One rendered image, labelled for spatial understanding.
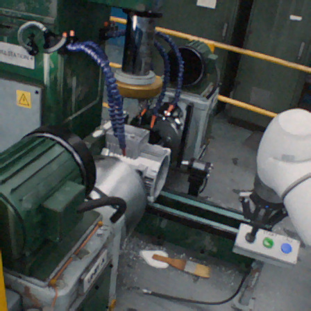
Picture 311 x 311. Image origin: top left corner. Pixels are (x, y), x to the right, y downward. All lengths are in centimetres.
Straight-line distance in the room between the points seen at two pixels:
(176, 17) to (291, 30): 132
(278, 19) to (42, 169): 376
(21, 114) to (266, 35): 338
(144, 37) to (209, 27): 336
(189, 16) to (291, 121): 399
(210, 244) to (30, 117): 73
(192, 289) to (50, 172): 70
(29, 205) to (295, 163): 44
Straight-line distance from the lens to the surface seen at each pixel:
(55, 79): 118
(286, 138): 65
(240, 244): 107
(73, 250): 79
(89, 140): 124
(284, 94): 437
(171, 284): 126
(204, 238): 135
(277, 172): 68
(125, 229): 102
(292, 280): 142
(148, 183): 127
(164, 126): 150
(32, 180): 68
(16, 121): 131
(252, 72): 441
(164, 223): 136
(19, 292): 79
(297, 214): 66
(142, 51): 119
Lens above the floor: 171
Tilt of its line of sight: 30 degrees down
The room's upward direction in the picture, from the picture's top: 9 degrees clockwise
